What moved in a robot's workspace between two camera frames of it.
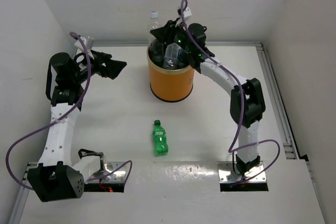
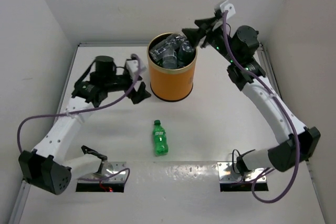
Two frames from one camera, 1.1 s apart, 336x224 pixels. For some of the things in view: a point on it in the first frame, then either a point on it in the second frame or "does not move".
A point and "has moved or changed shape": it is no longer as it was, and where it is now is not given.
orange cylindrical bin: (170, 84) does not move
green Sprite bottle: (159, 137) does not move
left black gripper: (111, 67) to (136, 96)
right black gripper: (167, 31) to (195, 35)
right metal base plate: (226, 174) does not move
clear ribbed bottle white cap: (156, 46) has moved or changed shape
